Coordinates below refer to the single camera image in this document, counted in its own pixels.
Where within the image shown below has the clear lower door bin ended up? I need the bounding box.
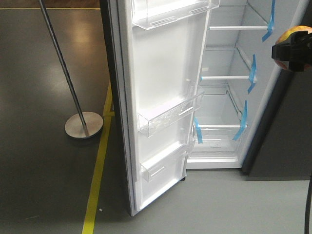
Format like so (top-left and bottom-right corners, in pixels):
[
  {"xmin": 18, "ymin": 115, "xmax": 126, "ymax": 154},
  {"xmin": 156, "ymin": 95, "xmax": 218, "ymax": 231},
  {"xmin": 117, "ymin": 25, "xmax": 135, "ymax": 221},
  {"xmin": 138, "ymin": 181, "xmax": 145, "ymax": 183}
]
[{"xmin": 140, "ymin": 136, "xmax": 195, "ymax": 182}]

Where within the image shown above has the white fridge interior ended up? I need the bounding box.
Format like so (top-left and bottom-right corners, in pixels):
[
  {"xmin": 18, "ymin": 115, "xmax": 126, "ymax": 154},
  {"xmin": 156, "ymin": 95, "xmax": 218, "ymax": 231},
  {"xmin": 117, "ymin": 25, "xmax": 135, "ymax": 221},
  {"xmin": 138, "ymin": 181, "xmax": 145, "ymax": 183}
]
[{"xmin": 187, "ymin": 0, "xmax": 309, "ymax": 170}]

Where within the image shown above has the clear door bin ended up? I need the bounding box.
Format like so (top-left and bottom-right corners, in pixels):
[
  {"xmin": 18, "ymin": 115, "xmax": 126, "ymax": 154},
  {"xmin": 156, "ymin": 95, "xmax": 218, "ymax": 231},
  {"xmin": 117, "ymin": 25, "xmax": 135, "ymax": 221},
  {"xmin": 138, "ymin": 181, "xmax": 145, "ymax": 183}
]
[
  {"xmin": 131, "ymin": 0, "xmax": 220, "ymax": 30},
  {"xmin": 140, "ymin": 136, "xmax": 195, "ymax": 182},
  {"xmin": 137, "ymin": 80, "xmax": 204, "ymax": 137}
]

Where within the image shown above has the white fridge door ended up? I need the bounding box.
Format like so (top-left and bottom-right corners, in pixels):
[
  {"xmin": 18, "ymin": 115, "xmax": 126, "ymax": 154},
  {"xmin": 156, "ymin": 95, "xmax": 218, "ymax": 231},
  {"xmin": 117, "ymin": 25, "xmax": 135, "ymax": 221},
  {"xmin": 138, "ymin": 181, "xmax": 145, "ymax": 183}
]
[{"xmin": 99, "ymin": 0, "xmax": 213, "ymax": 216}]

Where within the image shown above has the brushed metal stanchion post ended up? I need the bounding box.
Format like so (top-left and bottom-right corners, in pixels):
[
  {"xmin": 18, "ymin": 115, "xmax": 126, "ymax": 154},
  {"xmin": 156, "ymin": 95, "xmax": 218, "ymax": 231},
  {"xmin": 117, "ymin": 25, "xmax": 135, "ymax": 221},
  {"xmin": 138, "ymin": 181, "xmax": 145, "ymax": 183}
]
[{"xmin": 38, "ymin": 0, "xmax": 103, "ymax": 139}]

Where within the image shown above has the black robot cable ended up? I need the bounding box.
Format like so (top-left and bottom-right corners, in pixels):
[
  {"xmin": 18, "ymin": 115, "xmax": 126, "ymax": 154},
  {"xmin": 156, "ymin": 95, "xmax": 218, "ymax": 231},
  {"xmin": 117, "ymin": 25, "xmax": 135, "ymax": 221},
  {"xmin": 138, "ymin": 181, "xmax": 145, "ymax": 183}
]
[{"xmin": 303, "ymin": 170, "xmax": 312, "ymax": 234}]

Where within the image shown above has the clear middle door bin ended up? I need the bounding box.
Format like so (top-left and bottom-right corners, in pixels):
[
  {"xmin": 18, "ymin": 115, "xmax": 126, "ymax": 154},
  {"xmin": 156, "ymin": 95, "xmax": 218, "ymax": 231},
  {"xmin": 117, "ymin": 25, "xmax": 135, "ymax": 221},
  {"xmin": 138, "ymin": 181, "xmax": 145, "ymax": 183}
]
[{"xmin": 137, "ymin": 80, "xmax": 204, "ymax": 137}]

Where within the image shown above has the red yellow apple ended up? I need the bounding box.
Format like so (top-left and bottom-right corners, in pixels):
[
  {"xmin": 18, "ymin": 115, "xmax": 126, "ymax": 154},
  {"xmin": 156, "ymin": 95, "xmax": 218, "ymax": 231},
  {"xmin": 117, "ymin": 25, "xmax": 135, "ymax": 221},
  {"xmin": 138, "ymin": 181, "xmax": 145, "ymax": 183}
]
[{"xmin": 274, "ymin": 25, "xmax": 312, "ymax": 71}]

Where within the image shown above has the clear upper door bin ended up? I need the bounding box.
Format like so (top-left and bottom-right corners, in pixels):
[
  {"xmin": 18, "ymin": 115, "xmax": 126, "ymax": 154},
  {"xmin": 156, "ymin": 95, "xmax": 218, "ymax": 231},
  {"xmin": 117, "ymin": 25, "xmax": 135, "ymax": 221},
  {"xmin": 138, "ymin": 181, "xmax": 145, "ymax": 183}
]
[{"xmin": 131, "ymin": 0, "xmax": 220, "ymax": 30}]

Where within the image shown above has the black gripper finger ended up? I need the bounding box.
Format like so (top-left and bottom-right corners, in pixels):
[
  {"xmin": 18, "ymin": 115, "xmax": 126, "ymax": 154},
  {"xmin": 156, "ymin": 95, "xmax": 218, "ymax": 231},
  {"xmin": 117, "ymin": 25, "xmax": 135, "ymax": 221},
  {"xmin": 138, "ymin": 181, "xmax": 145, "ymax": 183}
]
[{"xmin": 272, "ymin": 31, "xmax": 312, "ymax": 72}]

